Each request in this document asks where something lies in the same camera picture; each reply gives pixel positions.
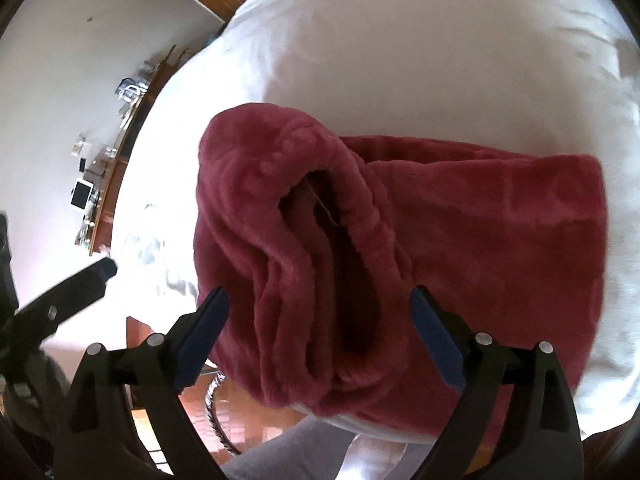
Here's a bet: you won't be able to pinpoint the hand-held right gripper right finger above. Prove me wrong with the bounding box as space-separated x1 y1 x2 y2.
409 285 585 480

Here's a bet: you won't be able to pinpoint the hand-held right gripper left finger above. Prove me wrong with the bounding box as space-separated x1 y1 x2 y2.
52 286 232 480

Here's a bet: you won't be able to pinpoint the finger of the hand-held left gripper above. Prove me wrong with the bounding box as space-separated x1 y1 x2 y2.
14 257 119 347

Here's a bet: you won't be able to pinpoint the red fleece pants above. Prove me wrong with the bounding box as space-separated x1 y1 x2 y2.
192 102 609 435

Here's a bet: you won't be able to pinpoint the white tablet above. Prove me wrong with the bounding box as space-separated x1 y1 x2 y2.
69 178 94 210

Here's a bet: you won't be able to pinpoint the cluttered wooden desk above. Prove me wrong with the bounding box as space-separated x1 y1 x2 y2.
74 44 177 257

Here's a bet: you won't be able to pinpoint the person's grey trousers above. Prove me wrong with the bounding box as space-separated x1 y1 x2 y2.
219 416 432 480

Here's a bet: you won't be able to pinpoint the glass kettle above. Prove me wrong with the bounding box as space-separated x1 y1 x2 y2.
117 77 147 104

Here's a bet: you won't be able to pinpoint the white duvet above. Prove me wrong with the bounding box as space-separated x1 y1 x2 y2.
110 0 640 447

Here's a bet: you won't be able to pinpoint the striped cable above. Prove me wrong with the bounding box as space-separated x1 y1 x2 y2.
204 369 238 457

